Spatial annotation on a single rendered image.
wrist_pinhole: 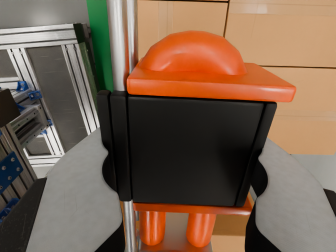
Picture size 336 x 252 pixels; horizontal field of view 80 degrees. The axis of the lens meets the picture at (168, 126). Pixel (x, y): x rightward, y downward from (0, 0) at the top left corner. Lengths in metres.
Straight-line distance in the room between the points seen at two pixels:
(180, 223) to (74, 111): 1.19
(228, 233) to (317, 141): 0.78
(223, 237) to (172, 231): 0.26
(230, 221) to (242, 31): 0.60
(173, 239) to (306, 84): 0.85
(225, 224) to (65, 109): 1.12
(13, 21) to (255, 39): 1.31
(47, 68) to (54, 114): 0.28
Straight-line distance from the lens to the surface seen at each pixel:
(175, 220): 0.21
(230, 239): 0.46
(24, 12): 1.54
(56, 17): 1.46
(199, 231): 0.18
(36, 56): 1.31
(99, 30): 1.37
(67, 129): 1.42
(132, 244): 0.18
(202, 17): 0.77
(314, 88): 0.99
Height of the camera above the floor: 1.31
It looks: 61 degrees down
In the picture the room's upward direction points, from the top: 180 degrees counter-clockwise
